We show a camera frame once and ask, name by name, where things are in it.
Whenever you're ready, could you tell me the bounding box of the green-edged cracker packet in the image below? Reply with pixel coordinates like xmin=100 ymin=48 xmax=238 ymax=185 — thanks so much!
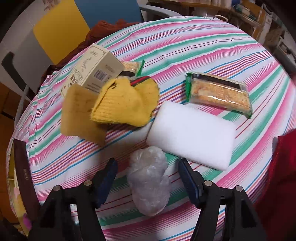
xmin=120 ymin=60 xmax=146 ymax=78
xmin=186 ymin=72 xmax=253 ymax=119

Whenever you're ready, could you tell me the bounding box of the rust brown garment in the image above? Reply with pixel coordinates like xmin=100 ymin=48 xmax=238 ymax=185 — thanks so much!
xmin=40 ymin=20 xmax=137 ymax=79

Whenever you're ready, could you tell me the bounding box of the white foam block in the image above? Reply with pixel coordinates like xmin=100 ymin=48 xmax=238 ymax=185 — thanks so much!
xmin=146 ymin=100 xmax=236 ymax=171

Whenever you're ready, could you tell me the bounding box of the red cloth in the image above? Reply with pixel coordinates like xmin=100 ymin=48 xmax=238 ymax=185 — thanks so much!
xmin=254 ymin=133 xmax=296 ymax=241

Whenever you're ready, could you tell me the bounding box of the yellow knit sock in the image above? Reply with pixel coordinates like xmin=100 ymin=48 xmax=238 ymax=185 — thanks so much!
xmin=91 ymin=76 xmax=160 ymax=127

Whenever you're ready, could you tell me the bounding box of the yellow sponge cloth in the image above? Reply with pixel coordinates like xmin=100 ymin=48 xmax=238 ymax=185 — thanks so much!
xmin=60 ymin=84 xmax=107 ymax=147

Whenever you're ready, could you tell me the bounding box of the pink packet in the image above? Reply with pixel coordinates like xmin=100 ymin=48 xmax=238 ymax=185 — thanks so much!
xmin=13 ymin=185 xmax=33 ymax=230

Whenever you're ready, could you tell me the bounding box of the cream carton box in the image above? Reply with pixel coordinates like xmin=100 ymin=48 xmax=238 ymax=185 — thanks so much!
xmin=60 ymin=44 xmax=125 ymax=98

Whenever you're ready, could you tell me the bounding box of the gold-lined brown tin box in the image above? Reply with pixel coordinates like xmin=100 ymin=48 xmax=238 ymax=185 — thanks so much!
xmin=7 ymin=138 xmax=42 ymax=232

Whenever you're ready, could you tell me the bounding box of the clear plastic bag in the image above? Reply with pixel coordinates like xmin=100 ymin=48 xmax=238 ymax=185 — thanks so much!
xmin=127 ymin=146 xmax=171 ymax=217

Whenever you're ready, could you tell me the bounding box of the striped tablecloth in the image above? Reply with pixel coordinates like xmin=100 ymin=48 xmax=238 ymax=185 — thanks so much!
xmin=6 ymin=15 xmax=296 ymax=241

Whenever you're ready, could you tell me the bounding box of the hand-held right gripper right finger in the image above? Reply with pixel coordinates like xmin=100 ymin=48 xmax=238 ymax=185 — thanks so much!
xmin=179 ymin=158 xmax=267 ymax=241

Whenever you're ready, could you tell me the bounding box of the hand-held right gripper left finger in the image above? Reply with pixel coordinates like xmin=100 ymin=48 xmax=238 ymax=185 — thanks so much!
xmin=29 ymin=158 xmax=119 ymax=241

